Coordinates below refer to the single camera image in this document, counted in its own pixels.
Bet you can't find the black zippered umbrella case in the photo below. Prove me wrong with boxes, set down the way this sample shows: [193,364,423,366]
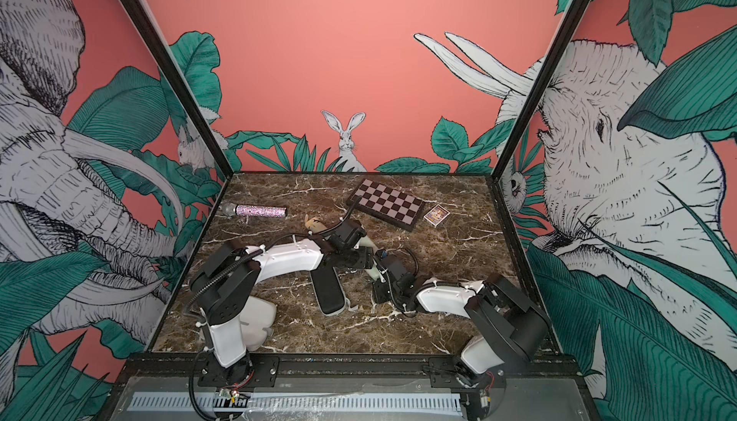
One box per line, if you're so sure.
[310,265,347,317]

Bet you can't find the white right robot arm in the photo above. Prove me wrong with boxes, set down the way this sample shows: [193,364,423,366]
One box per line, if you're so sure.
[373,250,551,385]

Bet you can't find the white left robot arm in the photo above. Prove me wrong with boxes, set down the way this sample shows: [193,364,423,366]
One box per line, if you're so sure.
[190,218,377,368]

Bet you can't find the folding chess board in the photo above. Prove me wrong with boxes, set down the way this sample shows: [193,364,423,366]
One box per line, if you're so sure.
[345,178,426,231]

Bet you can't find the purple card box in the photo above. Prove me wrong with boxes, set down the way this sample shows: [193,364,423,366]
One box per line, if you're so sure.
[424,204,451,227]

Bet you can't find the purple glitter microphone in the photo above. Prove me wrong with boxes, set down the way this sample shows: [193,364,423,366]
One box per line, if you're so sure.
[223,202,288,218]

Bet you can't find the white perforated strip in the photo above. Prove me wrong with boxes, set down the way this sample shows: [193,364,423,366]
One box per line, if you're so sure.
[126,391,464,414]

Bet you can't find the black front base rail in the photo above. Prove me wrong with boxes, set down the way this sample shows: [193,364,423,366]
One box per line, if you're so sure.
[123,353,580,390]

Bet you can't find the black frame post left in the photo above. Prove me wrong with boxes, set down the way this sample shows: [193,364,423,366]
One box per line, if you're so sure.
[94,0,234,179]

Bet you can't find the black frame post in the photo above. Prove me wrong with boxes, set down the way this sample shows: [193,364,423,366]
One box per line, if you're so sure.
[94,0,234,179]
[490,0,611,179]

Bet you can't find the black frame post right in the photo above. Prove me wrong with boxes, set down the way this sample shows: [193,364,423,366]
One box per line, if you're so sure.
[490,0,611,179]

